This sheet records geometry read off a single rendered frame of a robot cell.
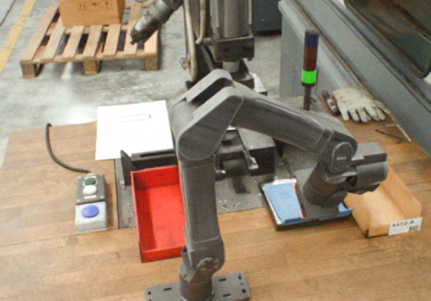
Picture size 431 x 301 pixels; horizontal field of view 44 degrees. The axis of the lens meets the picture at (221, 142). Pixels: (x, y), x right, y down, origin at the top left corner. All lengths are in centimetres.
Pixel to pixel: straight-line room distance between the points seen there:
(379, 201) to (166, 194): 51
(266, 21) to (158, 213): 337
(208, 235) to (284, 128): 23
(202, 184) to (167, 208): 41
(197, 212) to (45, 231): 48
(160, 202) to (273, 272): 34
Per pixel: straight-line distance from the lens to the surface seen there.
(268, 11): 446
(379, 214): 128
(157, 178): 132
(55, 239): 125
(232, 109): 78
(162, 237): 120
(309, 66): 146
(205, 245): 94
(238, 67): 125
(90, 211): 125
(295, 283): 111
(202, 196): 88
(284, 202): 125
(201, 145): 80
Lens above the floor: 172
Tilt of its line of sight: 33 degrees down
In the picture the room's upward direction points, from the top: 1 degrees counter-clockwise
